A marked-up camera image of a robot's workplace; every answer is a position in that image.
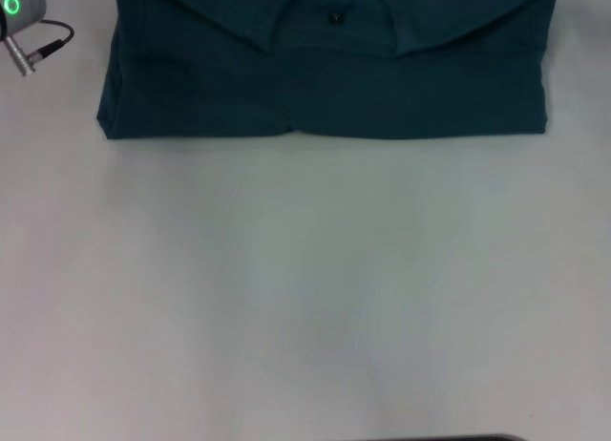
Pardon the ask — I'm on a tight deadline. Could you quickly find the dark grey flat panel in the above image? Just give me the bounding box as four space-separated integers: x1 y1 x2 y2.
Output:
328 433 527 441

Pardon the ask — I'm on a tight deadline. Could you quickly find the teal blue printed t-shirt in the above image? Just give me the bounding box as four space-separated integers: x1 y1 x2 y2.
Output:
95 0 560 142

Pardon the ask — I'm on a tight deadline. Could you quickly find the left gripper cable with plug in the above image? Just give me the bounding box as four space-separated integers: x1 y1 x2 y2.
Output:
3 19 76 77

